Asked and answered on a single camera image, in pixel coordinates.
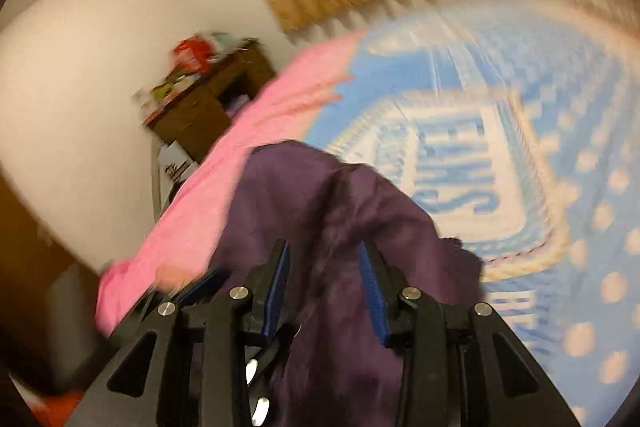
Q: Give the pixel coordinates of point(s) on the blue patterned blanket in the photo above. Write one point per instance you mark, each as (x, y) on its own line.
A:
(500, 157)

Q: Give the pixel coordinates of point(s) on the brown wooden door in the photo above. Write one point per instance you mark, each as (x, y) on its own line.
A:
(30, 227)

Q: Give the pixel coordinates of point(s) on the pink blanket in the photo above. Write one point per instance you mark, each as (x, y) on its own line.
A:
(200, 207)

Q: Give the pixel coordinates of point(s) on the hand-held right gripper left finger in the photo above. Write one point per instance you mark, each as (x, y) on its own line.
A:
(276, 294)

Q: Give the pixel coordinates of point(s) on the white printed paper bag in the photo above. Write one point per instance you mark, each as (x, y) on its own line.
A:
(176, 164)

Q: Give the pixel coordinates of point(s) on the purple quilted jacket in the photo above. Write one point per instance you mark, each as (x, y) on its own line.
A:
(325, 207)

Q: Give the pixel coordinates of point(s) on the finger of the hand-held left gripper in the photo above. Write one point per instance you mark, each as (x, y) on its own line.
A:
(200, 287)
(260, 359)

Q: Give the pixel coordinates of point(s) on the red cloth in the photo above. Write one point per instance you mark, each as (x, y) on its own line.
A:
(57, 409)

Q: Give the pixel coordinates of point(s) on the red gift box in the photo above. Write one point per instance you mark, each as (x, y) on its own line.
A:
(192, 52)

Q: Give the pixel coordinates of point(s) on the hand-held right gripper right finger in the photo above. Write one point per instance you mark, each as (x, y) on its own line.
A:
(372, 297)

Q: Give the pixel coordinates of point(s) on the brown wooden desk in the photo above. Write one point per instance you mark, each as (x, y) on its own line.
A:
(200, 117)

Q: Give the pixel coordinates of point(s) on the white metal frame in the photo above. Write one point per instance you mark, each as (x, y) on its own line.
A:
(156, 187)

